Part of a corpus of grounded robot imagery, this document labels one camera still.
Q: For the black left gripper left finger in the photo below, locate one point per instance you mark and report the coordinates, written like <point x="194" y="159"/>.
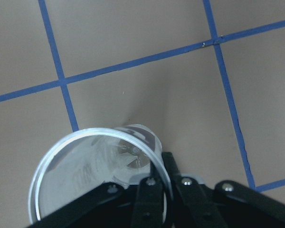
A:
<point x="148" y="206"/>

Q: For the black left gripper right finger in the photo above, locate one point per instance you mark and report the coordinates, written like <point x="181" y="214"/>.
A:
<point x="190" y="206"/>

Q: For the clear Wilson tennis ball can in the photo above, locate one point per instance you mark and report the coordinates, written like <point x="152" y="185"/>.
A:
<point x="85" y="159"/>

